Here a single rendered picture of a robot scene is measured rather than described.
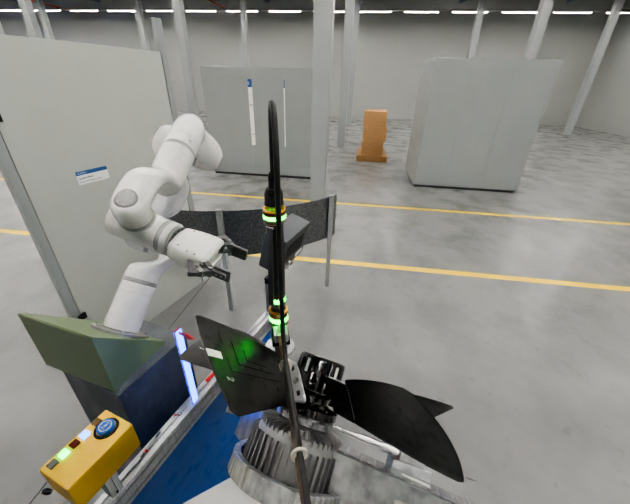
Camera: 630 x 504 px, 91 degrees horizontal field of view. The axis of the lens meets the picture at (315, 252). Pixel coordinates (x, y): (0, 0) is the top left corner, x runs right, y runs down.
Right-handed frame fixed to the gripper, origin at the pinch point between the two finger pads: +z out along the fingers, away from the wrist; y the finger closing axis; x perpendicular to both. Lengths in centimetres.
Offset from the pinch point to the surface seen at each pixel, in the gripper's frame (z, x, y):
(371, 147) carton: 30, -156, -786
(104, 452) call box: -12, -41, 32
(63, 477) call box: -16, -42, 38
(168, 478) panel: -2, -82, 21
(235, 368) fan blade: 12.0, 0.0, 24.7
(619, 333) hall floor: 281, -82, -189
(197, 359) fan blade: -1.6, -25.3, 11.1
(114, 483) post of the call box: -11, -59, 32
